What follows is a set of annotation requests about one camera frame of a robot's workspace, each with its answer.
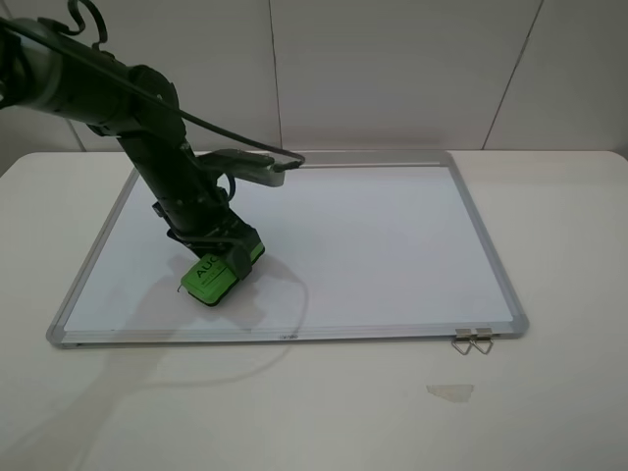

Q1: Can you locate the metal hanging clip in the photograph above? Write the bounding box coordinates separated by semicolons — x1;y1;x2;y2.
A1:
450;329;473;356
470;328;494;355

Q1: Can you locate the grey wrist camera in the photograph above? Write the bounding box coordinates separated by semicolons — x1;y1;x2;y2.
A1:
197;149;286;187

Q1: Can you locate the clear tape piece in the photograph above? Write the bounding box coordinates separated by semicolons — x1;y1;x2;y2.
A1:
426;384;475;403

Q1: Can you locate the aluminium framed whiteboard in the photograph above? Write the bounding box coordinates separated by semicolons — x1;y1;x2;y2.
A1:
46;151;529;348

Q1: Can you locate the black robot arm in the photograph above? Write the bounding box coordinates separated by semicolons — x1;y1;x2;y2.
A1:
1;19;263;280

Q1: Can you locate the right metal hanging clip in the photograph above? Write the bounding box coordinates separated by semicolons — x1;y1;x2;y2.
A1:
470;328;494;355

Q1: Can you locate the green whiteboard eraser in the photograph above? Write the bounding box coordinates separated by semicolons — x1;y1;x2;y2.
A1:
180;242;265;307

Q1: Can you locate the black camera cable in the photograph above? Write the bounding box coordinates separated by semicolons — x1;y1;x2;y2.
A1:
0;0;306;173

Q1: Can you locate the left metal hanging clip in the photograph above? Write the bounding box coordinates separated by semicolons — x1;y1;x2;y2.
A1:
450;329;473;356

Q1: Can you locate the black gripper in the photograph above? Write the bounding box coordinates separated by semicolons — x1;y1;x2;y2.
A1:
152;193;260;281

